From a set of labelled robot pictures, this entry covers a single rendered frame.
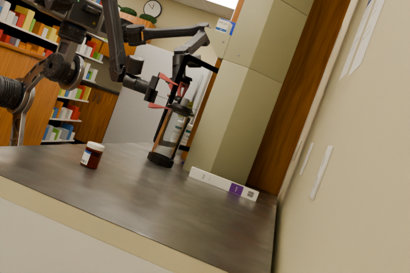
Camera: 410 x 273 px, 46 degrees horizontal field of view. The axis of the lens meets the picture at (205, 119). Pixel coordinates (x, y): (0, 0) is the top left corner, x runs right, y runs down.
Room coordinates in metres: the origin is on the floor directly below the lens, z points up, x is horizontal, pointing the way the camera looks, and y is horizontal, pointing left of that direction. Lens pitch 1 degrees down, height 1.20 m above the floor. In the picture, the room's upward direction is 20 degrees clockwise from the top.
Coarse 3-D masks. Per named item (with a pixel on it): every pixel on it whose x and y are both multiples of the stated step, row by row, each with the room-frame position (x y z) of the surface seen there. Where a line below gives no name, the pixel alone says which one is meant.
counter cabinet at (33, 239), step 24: (0, 216) 0.94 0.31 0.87; (24, 216) 0.93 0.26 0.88; (0, 240) 0.93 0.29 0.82; (24, 240) 0.93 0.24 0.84; (48, 240) 0.92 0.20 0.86; (72, 240) 0.91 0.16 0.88; (96, 240) 0.90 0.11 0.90; (0, 264) 0.93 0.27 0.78; (24, 264) 0.92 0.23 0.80; (48, 264) 0.92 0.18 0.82; (72, 264) 0.91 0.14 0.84; (96, 264) 0.90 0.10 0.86; (120, 264) 0.89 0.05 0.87; (144, 264) 0.89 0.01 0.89
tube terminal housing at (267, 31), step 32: (256, 0) 1.94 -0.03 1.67; (256, 32) 1.93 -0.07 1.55; (288, 32) 2.00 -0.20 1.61; (224, 64) 1.94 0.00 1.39; (256, 64) 1.94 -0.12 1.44; (288, 64) 2.04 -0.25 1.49; (224, 96) 1.93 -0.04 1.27; (256, 96) 1.98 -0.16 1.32; (224, 128) 1.93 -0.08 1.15; (256, 128) 2.01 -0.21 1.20; (192, 160) 1.94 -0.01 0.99; (224, 160) 1.95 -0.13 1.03
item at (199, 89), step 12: (192, 72) 2.07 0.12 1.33; (204, 72) 2.13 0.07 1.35; (180, 84) 2.04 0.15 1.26; (192, 84) 2.09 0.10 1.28; (204, 84) 2.15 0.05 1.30; (180, 96) 2.06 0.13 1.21; (192, 96) 2.11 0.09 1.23; (204, 96) 2.17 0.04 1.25; (192, 108) 2.13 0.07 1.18; (192, 120) 2.15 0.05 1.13; (156, 132) 2.01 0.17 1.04; (192, 132) 2.18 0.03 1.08
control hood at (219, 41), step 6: (210, 30) 1.96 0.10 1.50; (216, 30) 1.96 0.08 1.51; (210, 36) 1.96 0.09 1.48; (216, 36) 1.95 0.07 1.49; (222, 36) 1.95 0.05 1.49; (228, 36) 1.94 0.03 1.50; (210, 42) 1.96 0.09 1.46; (216, 42) 1.95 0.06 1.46; (222, 42) 1.95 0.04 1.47; (228, 42) 1.95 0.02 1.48; (216, 48) 1.95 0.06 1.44; (222, 48) 1.95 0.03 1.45; (216, 54) 1.95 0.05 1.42; (222, 54) 1.94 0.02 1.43
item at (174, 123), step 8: (168, 112) 1.84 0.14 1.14; (176, 112) 1.81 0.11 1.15; (168, 120) 1.82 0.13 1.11; (176, 120) 1.81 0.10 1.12; (184, 120) 1.82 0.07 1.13; (160, 128) 1.85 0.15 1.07; (168, 128) 1.82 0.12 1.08; (176, 128) 1.82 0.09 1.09; (160, 136) 1.83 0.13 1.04; (168, 136) 1.81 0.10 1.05; (176, 136) 1.82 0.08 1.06; (160, 144) 1.82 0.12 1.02; (168, 144) 1.82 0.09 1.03; (176, 144) 1.83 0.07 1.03; (152, 152) 1.84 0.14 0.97; (160, 152) 1.82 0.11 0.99; (168, 152) 1.82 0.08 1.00
